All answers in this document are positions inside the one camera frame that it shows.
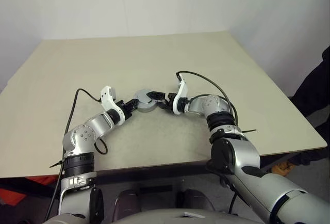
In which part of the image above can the red fabric object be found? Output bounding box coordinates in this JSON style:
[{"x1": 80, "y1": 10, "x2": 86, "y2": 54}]
[{"x1": 0, "y1": 174, "x2": 62, "y2": 206}]

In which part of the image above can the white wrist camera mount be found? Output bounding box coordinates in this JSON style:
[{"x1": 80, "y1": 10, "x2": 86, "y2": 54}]
[
  {"x1": 99, "y1": 86, "x2": 127, "y2": 125},
  {"x1": 172, "y1": 73, "x2": 189, "y2": 116}
]

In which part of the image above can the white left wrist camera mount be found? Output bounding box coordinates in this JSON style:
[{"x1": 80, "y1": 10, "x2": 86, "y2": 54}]
[{"x1": 99, "y1": 86, "x2": 127, "y2": 125}]

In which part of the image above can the dark rounded shape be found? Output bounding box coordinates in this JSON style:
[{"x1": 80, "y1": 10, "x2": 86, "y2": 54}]
[
  {"x1": 176, "y1": 188, "x2": 216, "y2": 211},
  {"x1": 114, "y1": 189, "x2": 142, "y2": 213}
]

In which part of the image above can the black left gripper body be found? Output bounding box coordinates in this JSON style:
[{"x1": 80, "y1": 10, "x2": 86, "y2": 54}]
[{"x1": 115, "y1": 100, "x2": 130, "y2": 119}]

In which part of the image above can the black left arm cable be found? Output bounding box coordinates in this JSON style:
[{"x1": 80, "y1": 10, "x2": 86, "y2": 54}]
[{"x1": 45, "y1": 88, "x2": 108, "y2": 221}]

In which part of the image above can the person in dark clothes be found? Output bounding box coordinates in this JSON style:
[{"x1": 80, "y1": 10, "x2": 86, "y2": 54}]
[{"x1": 288, "y1": 43, "x2": 330, "y2": 167}]

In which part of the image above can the grey robot torso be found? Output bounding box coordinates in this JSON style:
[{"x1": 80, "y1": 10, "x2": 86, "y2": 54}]
[{"x1": 46, "y1": 207, "x2": 269, "y2": 224}]

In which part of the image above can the grey motor rotor cover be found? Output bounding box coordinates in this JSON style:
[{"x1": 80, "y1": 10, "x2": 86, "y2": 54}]
[{"x1": 134, "y1": 89, "x2": 157, "y2": 106}]

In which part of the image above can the tan shoe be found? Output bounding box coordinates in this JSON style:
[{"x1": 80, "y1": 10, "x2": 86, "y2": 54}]
[{"x1": 272, "y1": 161, "x2": 296, "y2": 177}]

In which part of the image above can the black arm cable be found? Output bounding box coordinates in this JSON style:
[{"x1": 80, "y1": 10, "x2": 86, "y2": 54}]
[
  {"x1": 45, "y1": 88, "x2": 108, "y2": 221},
  {"x1": 176, "y1": 71, "x2": 240, "y2": 213}
]

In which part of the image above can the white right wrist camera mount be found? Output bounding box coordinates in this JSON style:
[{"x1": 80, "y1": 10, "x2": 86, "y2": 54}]
[{"x1": 172, "y1": 73, "x2": 189, "y2": 116}]

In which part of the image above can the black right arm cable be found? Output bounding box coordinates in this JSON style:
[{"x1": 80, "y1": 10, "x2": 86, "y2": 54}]
[{"x1": 176, "y1": 71, "x2": 240, "y2": 213}]

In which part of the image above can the black left arm cable tie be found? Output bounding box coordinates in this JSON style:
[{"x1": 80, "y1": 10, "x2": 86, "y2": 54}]
[{"x1": 48, "y1": 159, "x2": 64, "y2": 169}]

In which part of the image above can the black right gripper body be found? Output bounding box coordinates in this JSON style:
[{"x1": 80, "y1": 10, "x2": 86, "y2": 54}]
[{"x1": 164, "y1": 92, "x2": 177, "y2": 113}]

